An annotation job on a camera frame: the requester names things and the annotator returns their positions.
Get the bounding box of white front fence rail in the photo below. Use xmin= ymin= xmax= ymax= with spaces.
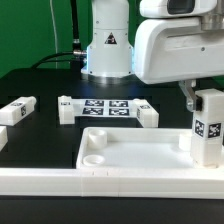
xmin=0 ymin=168 xmax=224 ymax=199

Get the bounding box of white U-shaped marker base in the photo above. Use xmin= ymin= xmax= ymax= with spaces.
xmin=58 ymin=96 xmax=159 ymax=128

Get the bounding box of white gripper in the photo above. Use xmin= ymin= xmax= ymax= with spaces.
xmin=134 ymin=17 xmax=224 ymax=112

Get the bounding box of black cable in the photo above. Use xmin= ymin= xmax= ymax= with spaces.
xmin=30 ymin=0 xmax=88 ymax=70

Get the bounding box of white thin cable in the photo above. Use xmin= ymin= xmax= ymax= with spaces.
xmin=49 ymin=0 xmax=59 ymax=70

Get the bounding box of white desk top tray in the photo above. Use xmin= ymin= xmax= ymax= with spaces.
xmin=76 ymin=127 xmax=196 ymax=169

